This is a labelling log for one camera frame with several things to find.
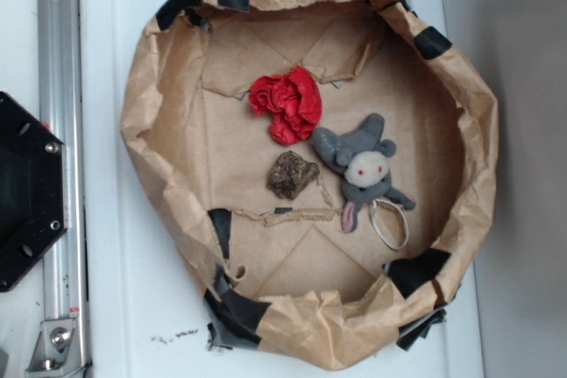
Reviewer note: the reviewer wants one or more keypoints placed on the brown grey rock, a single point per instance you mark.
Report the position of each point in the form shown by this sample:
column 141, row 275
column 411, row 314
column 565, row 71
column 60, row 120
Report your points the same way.
column 291, row 174

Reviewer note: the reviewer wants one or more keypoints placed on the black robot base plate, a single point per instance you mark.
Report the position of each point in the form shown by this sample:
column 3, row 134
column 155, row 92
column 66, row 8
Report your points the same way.
column 32, row 191

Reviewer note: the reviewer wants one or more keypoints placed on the metal corner bracket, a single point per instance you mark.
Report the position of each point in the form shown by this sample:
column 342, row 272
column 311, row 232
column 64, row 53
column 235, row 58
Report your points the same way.
column 58, row 350

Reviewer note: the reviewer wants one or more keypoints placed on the brown paper bin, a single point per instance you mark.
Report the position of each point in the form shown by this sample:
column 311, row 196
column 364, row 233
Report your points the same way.
column 281, row 275

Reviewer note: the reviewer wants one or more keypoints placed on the grey plush mouse toy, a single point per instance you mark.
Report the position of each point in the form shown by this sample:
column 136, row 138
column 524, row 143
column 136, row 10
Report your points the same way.
column 361, row 157

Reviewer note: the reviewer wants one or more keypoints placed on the white elastic loop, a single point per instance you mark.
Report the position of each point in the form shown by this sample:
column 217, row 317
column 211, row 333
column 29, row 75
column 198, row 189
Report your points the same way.
column 403, row 221

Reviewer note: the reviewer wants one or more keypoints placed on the white plastic tray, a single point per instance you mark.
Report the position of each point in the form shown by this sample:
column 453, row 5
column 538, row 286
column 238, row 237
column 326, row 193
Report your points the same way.
column 147, row 318

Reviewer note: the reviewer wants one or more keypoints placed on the aluminium extrusion rail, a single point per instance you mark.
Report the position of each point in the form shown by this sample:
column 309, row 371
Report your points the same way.
column 65, row 275

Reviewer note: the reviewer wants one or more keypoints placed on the red crumpled paper ball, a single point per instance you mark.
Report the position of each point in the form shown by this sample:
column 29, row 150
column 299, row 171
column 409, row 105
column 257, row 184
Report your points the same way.
column 294, row 101

